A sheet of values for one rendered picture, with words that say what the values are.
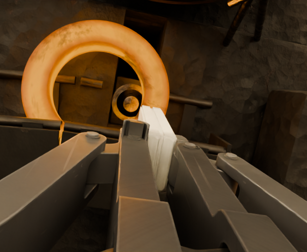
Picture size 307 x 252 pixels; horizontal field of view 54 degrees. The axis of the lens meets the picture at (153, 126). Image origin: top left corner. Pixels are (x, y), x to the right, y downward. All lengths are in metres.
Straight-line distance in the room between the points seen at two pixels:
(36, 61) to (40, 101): 0.05
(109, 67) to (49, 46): 0.09
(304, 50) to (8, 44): 0.43
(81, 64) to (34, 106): 0.10
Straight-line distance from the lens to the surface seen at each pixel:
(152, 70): 0.40
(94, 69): 0.45
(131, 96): 0.46
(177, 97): 0.44
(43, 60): 0.40
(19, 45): 0.47
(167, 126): 0.16
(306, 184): 0.43
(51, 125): 0.36
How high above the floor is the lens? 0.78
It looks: 8 degrees down
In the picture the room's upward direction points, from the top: 11 degrees clockwise
